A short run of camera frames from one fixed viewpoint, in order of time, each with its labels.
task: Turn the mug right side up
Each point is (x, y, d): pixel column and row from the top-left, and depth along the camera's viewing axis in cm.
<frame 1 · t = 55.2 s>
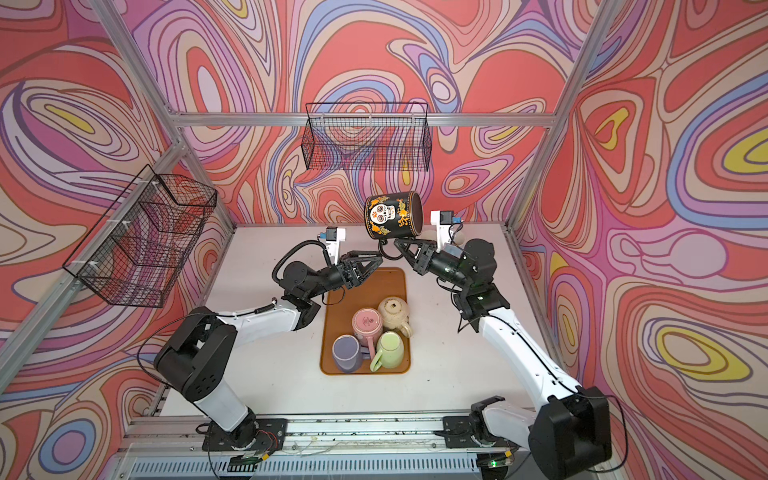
left hand: (381, 263, 69), fingers open
right hand: (395, 249, 68), fingers closed
brown wooden tray: (390, 291, 102), on the table
pink mug: (367, 323, 82), point 12 cm above the table
beige speckled mug: (394, 313, 88), point 9 cm above the table
purple mug: (346, 352, 80), point 9 cm above the table
light green mug: (390, 352, 79), point 11 cm above the table

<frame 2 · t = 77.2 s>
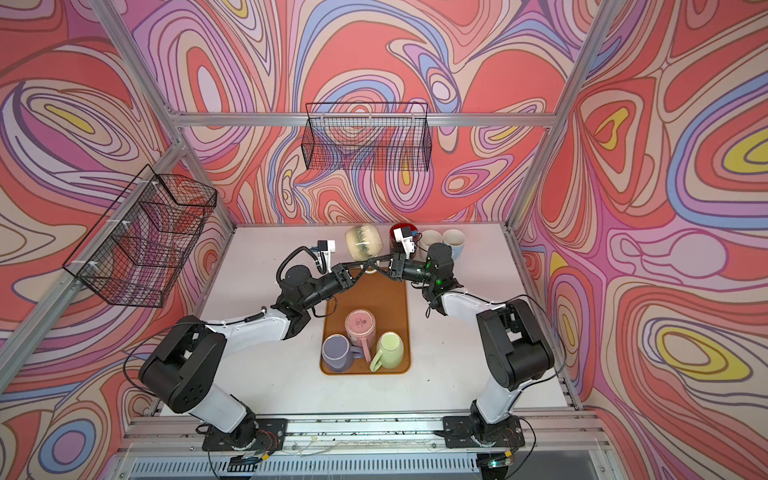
left hand: (371, 266, 77), fingers closed
right hand: (370, 269, 79), fingers open
beige speckled mug: (364, 242, 76), point 31 cm above the table
the other named things where they were.

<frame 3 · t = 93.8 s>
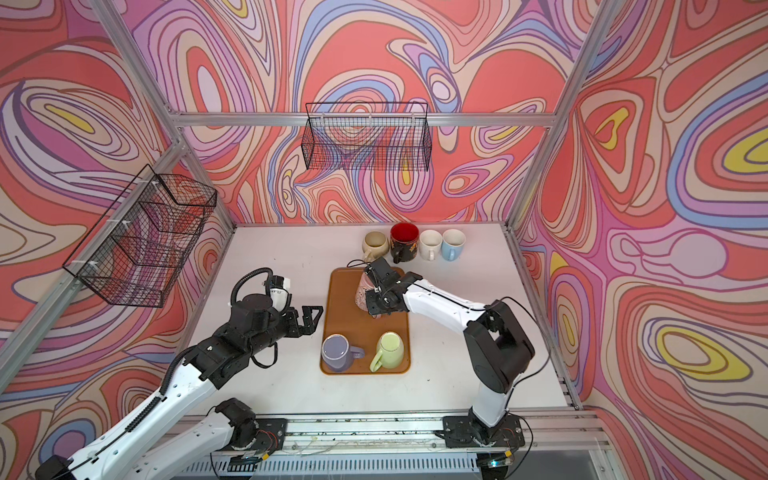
left hand: (313, 308, 76), fingers open
right hand: (378, 309, 88), fingers closed
pink mug: (364, 285, 87), point 15 cm above the table
beige speckled mug: (374, 245, 107), point 8 cm above the table
the other named things where they were.

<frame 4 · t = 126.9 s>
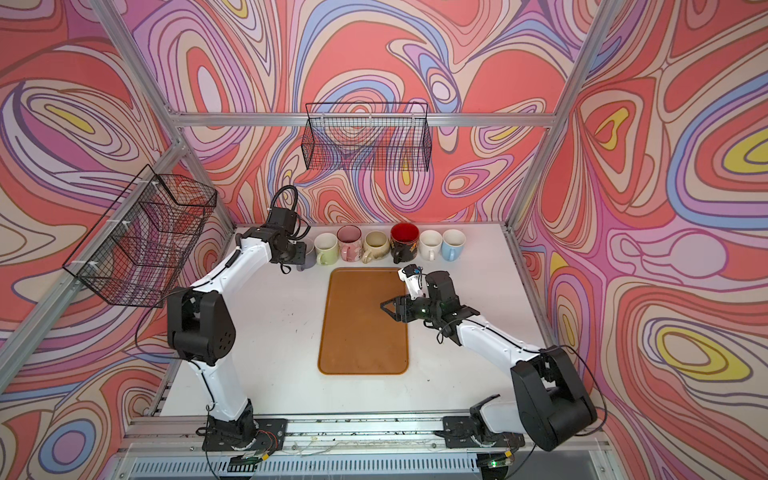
left hand: (297, 252, 94), fingers open
right hand: (389, 310, 84), fingers open
pink mug: (350, 241, 103), point 11 cm above the table
light green mug: (327, 247, 103), point 10 cm above the table
